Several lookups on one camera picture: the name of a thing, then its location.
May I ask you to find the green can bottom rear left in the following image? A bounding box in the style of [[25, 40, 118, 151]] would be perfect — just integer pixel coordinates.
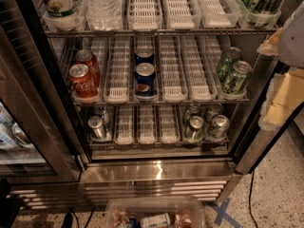
[[182, 104, 201, 124]]

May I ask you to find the blue tape cross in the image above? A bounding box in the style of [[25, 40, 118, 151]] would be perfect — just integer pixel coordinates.
[[208, 199, 241, 228]]

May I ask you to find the green can bottom front right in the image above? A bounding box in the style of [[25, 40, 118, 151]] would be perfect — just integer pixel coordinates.
[[207, 115, 230, 139]]

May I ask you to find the fridge bottom vent grille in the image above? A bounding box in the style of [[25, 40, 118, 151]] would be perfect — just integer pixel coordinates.
[[9, 180, 227, 209]]

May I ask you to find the front silver can bottom left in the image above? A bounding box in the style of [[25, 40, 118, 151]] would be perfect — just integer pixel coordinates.
[[87, 115, 106, 139]]

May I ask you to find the green can bottom rear right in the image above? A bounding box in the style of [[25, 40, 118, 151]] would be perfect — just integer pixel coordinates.
[[204, 104, 223, 123]]

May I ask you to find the rear silver can bottom left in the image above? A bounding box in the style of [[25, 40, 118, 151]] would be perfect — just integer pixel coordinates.
[[93, 106, 111, 132]]

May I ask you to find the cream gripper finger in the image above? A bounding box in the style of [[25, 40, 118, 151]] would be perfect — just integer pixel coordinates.
[[258, 67, 304, 131], [257, 28, 282, 56]]

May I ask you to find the red coca-cola can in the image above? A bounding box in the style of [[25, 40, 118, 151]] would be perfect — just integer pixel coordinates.
[[75, 49, 101, 86], [68, 64, 98, 98]]

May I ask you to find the front green soda can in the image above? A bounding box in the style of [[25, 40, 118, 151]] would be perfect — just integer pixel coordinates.
[[221, 61, 252, 94]]

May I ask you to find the blue pepsi can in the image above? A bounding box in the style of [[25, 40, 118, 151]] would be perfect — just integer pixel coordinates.
[[134, 63, 156, 96], [135, 47, 154, 65]]

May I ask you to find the open fridge door right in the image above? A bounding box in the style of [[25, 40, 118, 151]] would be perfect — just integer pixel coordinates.
[[236, 57, 304, 174]]

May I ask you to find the black cable on floor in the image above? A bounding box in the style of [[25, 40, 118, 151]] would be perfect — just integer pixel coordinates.
[[248, 171, 259, 228]]

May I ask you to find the rear red coca-cola can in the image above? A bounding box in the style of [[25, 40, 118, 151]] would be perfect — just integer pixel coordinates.
[[75, 49, 101, 86]]

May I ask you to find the white glide tray under pepsi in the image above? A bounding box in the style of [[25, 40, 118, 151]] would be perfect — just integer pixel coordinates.
[[134, 36, 158, 102]]

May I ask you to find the front red coca-cola can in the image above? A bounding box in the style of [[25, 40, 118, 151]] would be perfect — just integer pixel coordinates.
[[68, 64, 98, 98]]

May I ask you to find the clear plastic bin on floor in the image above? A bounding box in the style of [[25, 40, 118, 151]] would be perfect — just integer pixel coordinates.
[[105, 196, 206, 228]]

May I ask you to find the clear water bottle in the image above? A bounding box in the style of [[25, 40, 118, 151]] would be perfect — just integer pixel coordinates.
[[85, 0, 122, 30]]

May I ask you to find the stainless fridge door left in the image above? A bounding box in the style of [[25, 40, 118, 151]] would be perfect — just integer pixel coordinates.
[[0, 0, 83, 185]]

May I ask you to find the silver can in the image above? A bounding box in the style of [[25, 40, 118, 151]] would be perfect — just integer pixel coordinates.
[[93, 106, 111, 132], [87, 115, 106, 139]]

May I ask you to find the green can bottom front left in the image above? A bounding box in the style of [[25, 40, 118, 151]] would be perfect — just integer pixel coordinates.
[[184, 116, 204, 142]]

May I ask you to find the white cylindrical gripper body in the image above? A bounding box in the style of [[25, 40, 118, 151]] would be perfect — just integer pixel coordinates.
[[278, 1, 304, 68]]

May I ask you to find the green soda can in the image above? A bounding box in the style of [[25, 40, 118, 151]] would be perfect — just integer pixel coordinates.
[[217, 47, 241, 83], [221, 61, 252, 94]]

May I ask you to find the rear green soda can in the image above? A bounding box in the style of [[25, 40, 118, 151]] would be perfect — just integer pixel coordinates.
[[217, 47, 241, 83]]

